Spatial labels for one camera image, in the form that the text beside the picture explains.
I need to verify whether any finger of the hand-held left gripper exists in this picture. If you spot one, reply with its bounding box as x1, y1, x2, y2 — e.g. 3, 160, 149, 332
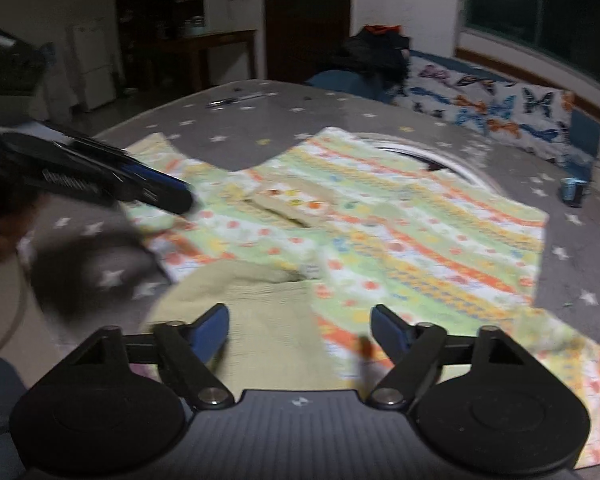
50, 126, 192, 197
30, 159, 195, 215

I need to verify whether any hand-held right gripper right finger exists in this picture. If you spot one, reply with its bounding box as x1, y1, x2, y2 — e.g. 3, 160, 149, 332
368, 303, 537, 410

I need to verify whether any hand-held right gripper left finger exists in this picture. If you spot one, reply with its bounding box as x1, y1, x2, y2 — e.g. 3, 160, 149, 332
69, 303, 236, 410

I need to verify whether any colourful striped child's shirt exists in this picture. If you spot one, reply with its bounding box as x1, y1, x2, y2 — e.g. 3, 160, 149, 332
122, 126, 600, 470

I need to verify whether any pile of dark clothes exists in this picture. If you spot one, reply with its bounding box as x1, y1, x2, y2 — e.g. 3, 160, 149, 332
337, 24, 412, 103

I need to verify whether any white refrigerator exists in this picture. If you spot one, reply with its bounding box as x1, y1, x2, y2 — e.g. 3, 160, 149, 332
69, 14, 117, 111

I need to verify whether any pen on bed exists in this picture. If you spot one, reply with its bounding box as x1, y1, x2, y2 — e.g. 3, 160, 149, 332
205, 92, 267, 109

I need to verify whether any bed with grey star sheet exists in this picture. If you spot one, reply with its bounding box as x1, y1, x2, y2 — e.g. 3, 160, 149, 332
10, 79, 600, 471

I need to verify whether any wooden desk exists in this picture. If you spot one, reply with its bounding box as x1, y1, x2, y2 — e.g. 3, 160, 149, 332
147, 29, 259, 93

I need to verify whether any dark wooden cabinet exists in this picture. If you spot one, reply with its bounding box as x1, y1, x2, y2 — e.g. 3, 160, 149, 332
114, 0, 206, 92

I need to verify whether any blue pillow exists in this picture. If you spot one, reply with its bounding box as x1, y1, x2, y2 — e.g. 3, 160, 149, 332
305, 69, 381, 101

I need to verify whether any dark wooden door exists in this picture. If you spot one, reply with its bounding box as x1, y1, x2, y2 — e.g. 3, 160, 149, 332
264, 0, 353, 85

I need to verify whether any blue cup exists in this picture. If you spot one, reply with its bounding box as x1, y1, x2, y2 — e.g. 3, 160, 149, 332
560, 176, 591, 208

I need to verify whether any butterfly print pillow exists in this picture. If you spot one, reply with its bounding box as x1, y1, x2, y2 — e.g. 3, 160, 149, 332
395, 52, 576, 163

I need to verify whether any blue headboard cushion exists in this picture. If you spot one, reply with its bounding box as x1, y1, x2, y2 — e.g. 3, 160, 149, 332
569, 107, 600, 167

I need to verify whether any window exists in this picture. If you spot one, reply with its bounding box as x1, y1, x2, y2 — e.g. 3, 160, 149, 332
464, 0, 600, 81

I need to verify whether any grey cable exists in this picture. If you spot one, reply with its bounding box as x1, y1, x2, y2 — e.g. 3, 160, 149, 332
0, 250, 31, 361

